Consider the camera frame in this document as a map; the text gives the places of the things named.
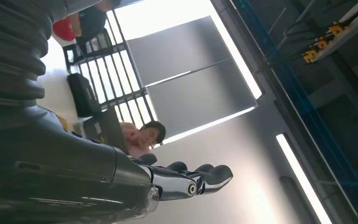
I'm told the black window frame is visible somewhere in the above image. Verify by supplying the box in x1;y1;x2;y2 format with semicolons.
63;9;158;131

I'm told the grey window blind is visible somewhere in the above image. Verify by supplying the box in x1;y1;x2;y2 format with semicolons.
126;15;233;88
146;58;259;140

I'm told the white desk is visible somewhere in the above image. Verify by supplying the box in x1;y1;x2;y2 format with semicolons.
37;35;87;131

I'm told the grey rail with yellow clips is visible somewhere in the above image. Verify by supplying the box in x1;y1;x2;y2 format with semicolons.
302;0;358;64

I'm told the red rounded object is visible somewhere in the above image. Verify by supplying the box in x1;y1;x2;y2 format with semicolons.
52;17;76;42

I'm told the bright ceiling light strip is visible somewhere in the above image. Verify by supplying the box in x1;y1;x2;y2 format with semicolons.
275;133;333;224

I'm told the person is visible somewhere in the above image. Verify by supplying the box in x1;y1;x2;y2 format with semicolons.
119;120;166;159
69;0;121;42

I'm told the grey laptop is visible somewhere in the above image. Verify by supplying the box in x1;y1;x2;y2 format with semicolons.
83;106;130;155

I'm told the black case with yellow label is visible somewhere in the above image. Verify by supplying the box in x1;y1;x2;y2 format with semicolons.
67;73;103;119

